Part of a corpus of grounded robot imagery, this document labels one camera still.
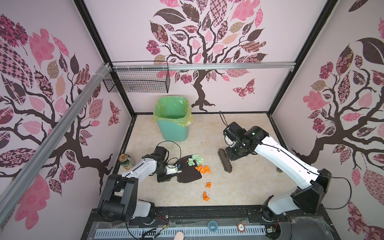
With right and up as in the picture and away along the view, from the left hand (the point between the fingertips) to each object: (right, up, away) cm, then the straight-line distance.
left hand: (165, 176), depth 88 cm
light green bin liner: (+4, +42, +13) cm, 44 cm away
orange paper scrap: (+24, +3, +1) cm, 25 cm away
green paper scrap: (+15, +7, +2) cm, 17 cm away
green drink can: (-23, +11, -5) cm, 26 cm away
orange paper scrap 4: (+23, -8, -9) cm, 26 cm away
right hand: (+37, +16, -12) cm, 42 cm away
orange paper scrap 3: (+26, -4, -5) cm, 26 cm away
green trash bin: (+2, +26, +12) cm, 29 cm away
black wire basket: (-19, +62, +7) cm, 65 cm away
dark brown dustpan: (+14, +2, -1) cm, 14 cm away
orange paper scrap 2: (+20, +5, +1) cm, 21 cm away
